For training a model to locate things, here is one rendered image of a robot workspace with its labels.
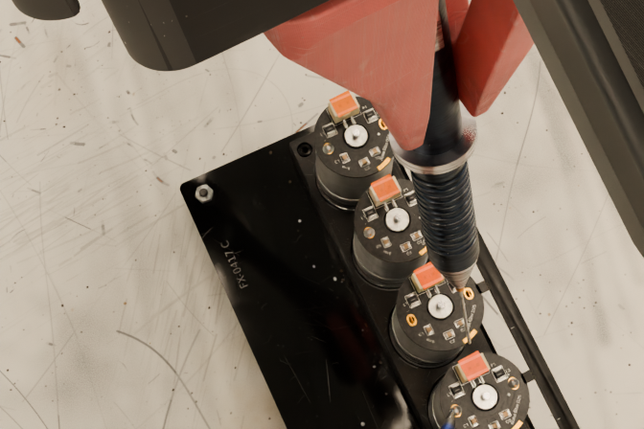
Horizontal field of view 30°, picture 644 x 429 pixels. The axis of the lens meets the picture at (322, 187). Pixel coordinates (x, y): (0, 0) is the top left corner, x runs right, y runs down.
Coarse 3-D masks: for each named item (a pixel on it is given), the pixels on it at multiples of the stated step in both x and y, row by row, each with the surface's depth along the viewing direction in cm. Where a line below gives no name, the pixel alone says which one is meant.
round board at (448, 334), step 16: (400, 288) 34; (432, 288) 34; (448, 288) 34; (400, 304) 34; (416, 304) 34; (480, 304) 34; (400, 320) 34; (416, 320) 34; (432, 320) 34; (448, 320) 34; (480, 320) 34; (416, 336) 34; (432, 336) 34; (448, 336) 34; (464, 336) 34
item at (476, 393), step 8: (440, 384) 35; (480, 384) 34; (488, 384) 34; (432, 392) 37; (472, 392) 34; (480, 392) 33; (488, 392) 33; (496, 392) 34; (432, 400) 36; (472, 400) 33; (480, 400) 33; (488, 400) 33; (496, 400) 33; (432, 408) 36; (440, 408) 34; (480, 408) 33; (488, 408) 33; (432, 416) 37; (440, 416) 35; (432, 424) 37; (440, 424) 36
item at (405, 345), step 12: (432, 300) 34; (444, 300) 34; (396, 312) 35; (432, 312) 34; (444, 312) 34; (396, 324) 35; (396, 336) 37; (396, 348) 38; (408, 348) 36; (420, 348) 35; (408, 360) 38; (420, 360) 37; (432, 360) 36; (444, 360) 37
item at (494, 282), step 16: (480, 240) 35; (480, 256) 35; (480, 272) 34; (496, 272) 34; (480, 288) 34; (496, 288) 34; (496, 304) 34; (512, 304) 34; (512, 320) 34; (528, 336) 34; (528, 352) 34; (544, 368) 34; (544, 384) 34; (560, 400) 33; (560, 416) 33
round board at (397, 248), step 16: (368, 192) 35; (368, 208) 35; (384, 208) 35; (416, 208) 35; (368, 224) 35; (416, 224) 35; (368, 240) 35; (384, 240) 35; (400, 240) 35; (416, 240) 35; (384, 256) 35; (400, 256) 35; (416, 256) 35
